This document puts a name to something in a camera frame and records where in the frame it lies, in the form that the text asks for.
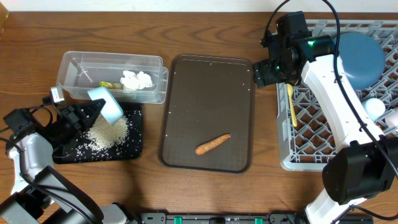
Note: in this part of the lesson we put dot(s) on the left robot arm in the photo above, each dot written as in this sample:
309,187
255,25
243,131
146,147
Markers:
32,147

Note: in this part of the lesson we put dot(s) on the grey dishwasher rack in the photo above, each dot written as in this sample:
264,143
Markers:
310,145

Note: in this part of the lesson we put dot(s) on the light blue cup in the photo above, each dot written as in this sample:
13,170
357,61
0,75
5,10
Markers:
374,107

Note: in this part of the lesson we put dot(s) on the crumpled white tissue in bin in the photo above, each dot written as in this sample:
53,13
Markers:
136,81

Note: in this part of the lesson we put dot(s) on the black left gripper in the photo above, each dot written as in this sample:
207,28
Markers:
65,118

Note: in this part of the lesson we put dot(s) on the pale yellow spoon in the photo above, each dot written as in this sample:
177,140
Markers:
290,92

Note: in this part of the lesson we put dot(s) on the pile of white rice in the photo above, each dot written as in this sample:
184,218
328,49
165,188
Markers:
103,135

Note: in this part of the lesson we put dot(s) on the light blue bowl with rice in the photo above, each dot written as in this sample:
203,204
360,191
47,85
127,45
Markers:
111,111

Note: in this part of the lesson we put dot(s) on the pink cup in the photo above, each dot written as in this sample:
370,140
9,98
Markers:
392,118

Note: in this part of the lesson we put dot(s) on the dark blue plate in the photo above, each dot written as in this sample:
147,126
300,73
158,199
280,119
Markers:
363,59

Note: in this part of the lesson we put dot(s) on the green yellow snack wrapper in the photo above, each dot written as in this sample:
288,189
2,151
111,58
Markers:
115,86

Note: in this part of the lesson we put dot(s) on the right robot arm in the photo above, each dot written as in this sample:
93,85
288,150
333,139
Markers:
366,161

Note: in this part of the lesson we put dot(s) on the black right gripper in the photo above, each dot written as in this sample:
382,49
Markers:
262,74

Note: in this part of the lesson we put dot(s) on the orange carrot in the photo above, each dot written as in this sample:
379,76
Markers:
200,150

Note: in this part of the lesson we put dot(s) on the clear plastic waste bin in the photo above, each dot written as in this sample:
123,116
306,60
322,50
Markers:
81,72

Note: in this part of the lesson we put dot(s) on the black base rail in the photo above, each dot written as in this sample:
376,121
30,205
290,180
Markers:
272,218

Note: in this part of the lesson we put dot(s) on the dark brown serving tray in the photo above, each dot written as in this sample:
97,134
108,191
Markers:
208,97

